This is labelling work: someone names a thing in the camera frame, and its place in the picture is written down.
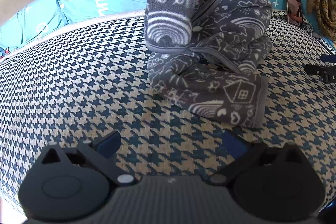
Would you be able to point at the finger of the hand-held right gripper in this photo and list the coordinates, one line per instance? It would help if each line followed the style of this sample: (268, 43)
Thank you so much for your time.
(315, 69)
(329, 58)

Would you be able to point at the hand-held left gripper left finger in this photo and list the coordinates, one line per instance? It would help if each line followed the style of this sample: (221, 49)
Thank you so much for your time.
(109, 144)

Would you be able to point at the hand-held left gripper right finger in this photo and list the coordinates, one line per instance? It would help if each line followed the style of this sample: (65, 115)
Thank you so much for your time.
(233, 146)

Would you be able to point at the grey patterned fleece jacket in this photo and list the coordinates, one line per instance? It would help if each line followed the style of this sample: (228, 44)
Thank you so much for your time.
(223, 37)

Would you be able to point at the brown patterned scarf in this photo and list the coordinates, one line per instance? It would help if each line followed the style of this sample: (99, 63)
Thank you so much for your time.
(324, 11)

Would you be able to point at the smartphone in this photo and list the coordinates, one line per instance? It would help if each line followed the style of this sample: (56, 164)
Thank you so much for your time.
(294, 5)

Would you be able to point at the houndstooth sofa seat cover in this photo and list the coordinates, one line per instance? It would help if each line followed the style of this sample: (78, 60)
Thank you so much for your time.
(78, 77)

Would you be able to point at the blue printed sofa cover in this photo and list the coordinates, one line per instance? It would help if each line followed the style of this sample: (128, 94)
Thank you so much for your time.
(86, 1)

